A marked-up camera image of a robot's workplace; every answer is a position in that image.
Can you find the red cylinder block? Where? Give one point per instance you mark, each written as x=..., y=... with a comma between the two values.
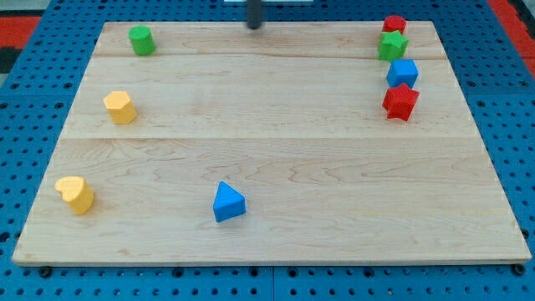
x=394, y=23

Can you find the blue triangle block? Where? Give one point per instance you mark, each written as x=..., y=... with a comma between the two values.
x=228, y=203

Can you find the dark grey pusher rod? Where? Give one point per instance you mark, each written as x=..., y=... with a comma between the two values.
x=254, y=14

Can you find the yellow heart block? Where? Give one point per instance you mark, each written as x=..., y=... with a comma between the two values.
x=76, y=192

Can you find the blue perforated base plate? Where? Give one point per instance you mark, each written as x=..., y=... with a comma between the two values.
x=491, y=51

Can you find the blue cube block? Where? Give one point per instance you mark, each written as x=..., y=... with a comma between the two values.
x=402, y=71

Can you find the red star block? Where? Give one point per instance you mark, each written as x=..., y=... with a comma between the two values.
x=400, y=101

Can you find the green cylinder block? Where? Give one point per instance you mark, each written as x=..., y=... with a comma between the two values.
x=141, y=40

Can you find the yellow hexagon block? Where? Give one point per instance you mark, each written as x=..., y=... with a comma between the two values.
x=120, y=107

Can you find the wooden board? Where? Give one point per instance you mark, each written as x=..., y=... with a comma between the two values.
x=290, y=116

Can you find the green star block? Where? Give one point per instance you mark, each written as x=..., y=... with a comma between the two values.
x=392, y=45

